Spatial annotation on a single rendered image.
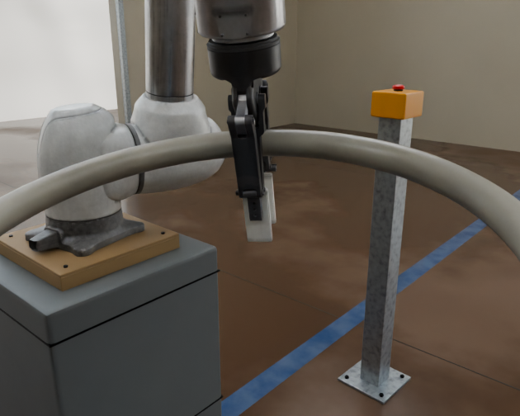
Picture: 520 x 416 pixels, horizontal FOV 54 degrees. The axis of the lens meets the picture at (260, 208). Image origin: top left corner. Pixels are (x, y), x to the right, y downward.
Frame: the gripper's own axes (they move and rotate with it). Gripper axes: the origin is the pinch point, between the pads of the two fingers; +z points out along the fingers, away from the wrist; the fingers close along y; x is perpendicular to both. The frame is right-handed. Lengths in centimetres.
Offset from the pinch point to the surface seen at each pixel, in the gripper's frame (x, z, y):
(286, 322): -15, 132, -123
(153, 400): -30, 56, -16
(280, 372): -14, 124, -86
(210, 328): -20, 50, -32
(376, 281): 22, 83, -92
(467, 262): 83, 154, -202
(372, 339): 21, 106, -87
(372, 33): 55, 116, -663
